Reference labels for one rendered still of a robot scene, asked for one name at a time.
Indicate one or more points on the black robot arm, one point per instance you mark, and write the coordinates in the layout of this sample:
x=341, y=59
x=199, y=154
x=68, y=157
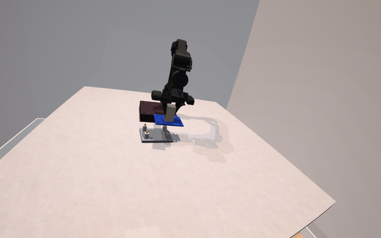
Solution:
x=181, y=62

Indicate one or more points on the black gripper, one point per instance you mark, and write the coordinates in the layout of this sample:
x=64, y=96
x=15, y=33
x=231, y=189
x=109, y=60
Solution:
x=157, y=95

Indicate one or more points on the blue board with square handle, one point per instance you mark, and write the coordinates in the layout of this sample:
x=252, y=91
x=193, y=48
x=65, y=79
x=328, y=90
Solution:
x=169, y=119

